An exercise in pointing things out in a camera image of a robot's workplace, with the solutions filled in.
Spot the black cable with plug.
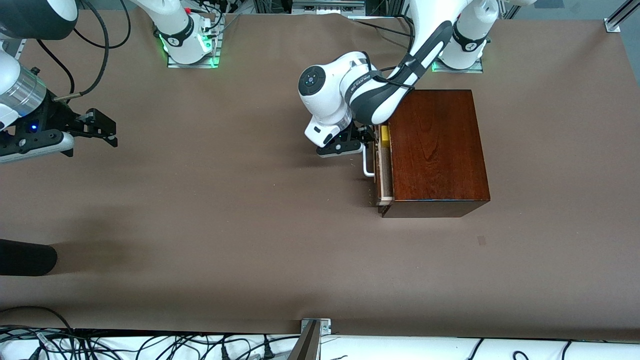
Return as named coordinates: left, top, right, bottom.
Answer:
left=220, top=334, right=301, bottom=360

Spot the short aluminium corner profile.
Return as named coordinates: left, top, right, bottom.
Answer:
left=604, top=0, right=640, bottom=34

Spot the grey control box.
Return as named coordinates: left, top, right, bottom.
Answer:
left=291, top=0, right=366, bottom=16

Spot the black looping table cable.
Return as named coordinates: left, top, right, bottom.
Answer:
left=0, top=305, right=77, bottom=360

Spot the silver post bracket plate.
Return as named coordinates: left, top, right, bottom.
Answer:
left=300, top=317, right=332, bottom=336

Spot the black cylindrical padded post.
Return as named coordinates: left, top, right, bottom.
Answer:
left=0, top=239, right=58, bottom=277

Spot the long aluminium edge rail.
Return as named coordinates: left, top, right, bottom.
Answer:
left=4, top=39, right=27, bottom=60

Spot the light wooden drawer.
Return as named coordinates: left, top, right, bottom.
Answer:
left=362, top=125, right=396, bottom=207

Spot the black cable behind arm bases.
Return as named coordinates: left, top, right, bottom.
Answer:
left=350, top=16, right=416, bottom=51

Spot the white metal drawer handle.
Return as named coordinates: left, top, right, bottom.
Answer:
left=362, top=145, right=377, bottom=179

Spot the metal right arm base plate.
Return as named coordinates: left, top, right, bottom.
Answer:
left=166, top=14, right=222, bottom=69

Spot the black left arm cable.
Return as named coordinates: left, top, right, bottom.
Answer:
left=367, top=55, right=418, bottom=92

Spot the dark red wooden cabinet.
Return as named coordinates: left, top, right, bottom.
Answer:
left=377, top=89, right=491, bottom=219

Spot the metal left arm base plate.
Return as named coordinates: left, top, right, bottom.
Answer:
left=431, top=57, right=485, bottom=75

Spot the grey metal camera post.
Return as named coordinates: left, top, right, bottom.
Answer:
left=287, top=320, right=321, bottom=360

